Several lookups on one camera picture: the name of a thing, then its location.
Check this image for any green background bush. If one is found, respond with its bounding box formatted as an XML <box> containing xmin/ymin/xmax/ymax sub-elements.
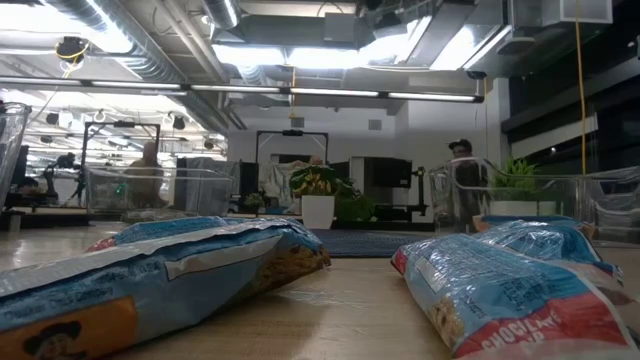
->
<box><xmin>333</xmin><ymin>192</ymin><xmax>377</xmax><ymax>224</ymax></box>

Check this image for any clear plastic bin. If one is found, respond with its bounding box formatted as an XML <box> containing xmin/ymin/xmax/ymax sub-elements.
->
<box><xmin>428</xmin><ymin>157</ymin><xmax>640</xmax><ymax>249</ymax></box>
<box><xmin>0</xmin><ymin>102</ymin><xmax>32</xmax><ymax>211</ymax></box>
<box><xmin>83</xmin><ymin>164</ymin><xmax>236</xmax><ymax>219</ymax></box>

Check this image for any black monitor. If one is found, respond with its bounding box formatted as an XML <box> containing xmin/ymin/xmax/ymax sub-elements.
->
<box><xmin>363</xmin><ymin>156</ymin><xmax>414</xmax><ymax>190</ymax></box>

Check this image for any hanging yellow cable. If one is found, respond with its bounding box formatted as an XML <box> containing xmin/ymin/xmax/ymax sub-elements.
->
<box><xmin>573</xmin><ymin>0</ymin><xmax>588</xmax><ymax>176</ymax></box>

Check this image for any large silver air duct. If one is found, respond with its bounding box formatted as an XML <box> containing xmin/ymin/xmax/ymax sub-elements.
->
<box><xmin>42</xmin><ymin>0</ymin><xmax>236</xmax><ymax>134</ymax></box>

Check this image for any black station frame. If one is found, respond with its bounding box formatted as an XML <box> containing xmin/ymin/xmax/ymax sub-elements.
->
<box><xmin>255</xmin><ymin>130</ymin><xmax>330</xmax><ymax>166</ymax></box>
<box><xmin>81</xmin><ymin>121</ymin><xmax>162</xmax><ymax>207</ymax></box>

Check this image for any long ceiling light bar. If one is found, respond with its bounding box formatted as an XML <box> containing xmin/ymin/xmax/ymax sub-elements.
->
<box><xmin>0</xmin><ymin>75</ymin><xmax>485</xmax><ymax>105</ymax></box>

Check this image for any yellow ceiling cable coil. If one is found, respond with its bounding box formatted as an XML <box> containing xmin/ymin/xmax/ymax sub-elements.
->
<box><xmin>53</xmin><ymin>35</ymin><xmax>92</xmax><ymax>80</ymax></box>

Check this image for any black background stand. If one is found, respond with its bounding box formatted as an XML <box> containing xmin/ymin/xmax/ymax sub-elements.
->
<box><xmin>410</xmin><ymin>166</ymin><xmax>430</xmax><ymax>217</ymax></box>

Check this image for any leafy plant in white pot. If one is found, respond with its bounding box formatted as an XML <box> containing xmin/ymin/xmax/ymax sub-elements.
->
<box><xmin>288</xmin><ymin>164</ymin><xmax>354</xmax><ymax>230</ymax></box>

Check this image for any blue and red granola bar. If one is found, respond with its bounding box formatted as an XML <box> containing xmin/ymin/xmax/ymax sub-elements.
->
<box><xmin>85</xmin><ymin>215</ymin><xmax>324</xmax><ymax>254</ymax></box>
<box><xmin>391</xmin><ymin>233</ymin><xmax>640</xmax><ymax>360</ymax></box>

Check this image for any small background potted plant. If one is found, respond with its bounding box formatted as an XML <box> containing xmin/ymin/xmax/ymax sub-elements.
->
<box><xmin>243</xmin><ymin>192</ymin><xmax>266</xmax><ymax>215</ymax></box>

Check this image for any grass plant in white pot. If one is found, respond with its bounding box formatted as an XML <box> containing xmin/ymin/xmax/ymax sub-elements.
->
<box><xmin>488</xmin><ymin>157</ymin><xmax>559</xmax><ymax>217</ymax></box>

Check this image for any white cloth cover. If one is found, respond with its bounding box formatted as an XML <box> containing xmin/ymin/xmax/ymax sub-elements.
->
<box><xmin>259</xmin><ymin>159</ymin><xmax>312</xmax><ymax>202</ymax></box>

